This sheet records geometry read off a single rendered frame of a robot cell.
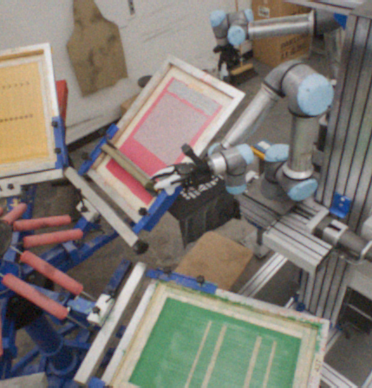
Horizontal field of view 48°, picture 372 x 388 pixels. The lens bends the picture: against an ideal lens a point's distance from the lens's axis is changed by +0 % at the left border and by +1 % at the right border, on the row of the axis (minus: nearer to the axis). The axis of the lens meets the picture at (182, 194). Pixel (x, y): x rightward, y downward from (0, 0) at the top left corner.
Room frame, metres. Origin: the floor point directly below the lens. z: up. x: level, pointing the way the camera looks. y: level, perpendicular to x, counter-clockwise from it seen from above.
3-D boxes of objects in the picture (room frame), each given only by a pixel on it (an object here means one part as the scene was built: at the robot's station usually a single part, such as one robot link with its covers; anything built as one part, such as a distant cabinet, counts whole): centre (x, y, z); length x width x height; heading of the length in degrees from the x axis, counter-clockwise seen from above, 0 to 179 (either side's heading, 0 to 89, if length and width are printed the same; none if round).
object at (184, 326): (0.78, 0.10, 1.05); 1.08 x 0.61 x 0.23; 62
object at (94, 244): (1.53, 0.37, 0.89); 1.24 x 0.06 x 0.06; 122
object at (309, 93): (1.17, -0.46, 1.63); 0.15 x 0.12 x 0.55; 15
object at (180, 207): (1.79, -0.04, 0.95); 0.48 x 0.44 x 0.01; 122
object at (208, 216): (1.63, -0.14, 0.79); 0.46 x 0.09 x 0.33; 122
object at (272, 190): (1.30, -0.42, 1.31); 0.15 x 0.15 x 0.10
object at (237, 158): (1.11, -0.20, 1.65); 0.11 x 0.08 x 0.09; 105
